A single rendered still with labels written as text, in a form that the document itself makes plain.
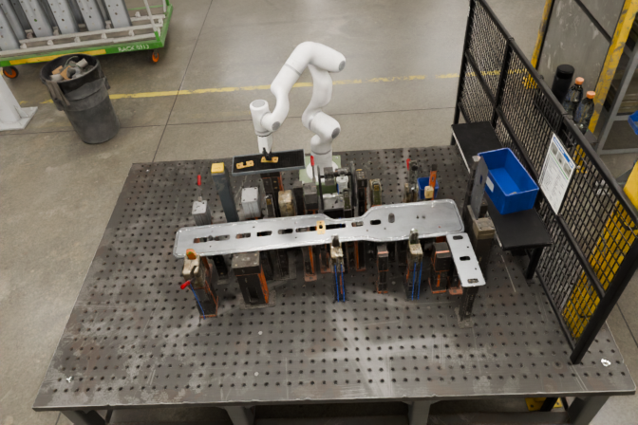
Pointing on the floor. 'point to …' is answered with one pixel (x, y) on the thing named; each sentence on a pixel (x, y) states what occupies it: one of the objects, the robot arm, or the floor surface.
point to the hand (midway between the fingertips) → (269, 156)
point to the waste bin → (82, 95)
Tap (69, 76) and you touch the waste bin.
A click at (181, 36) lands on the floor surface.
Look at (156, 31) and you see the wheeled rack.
